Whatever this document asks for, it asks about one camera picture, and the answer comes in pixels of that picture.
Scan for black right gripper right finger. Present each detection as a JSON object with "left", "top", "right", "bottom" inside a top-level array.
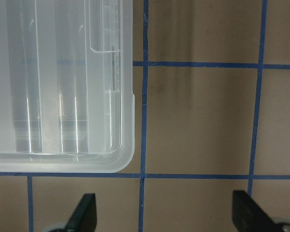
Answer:
[{"left": 232, "top": 190, "right": 283, "bottom": 232}]

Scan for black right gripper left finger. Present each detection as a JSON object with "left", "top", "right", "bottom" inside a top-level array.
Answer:
[{"left": 64, "top": 193, "right": 97, "bottom": 232}]

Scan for clear plastic box lid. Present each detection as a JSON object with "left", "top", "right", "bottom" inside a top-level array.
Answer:
[{"left": 0, "top": 0, "right": 135, "bottom": 173}]

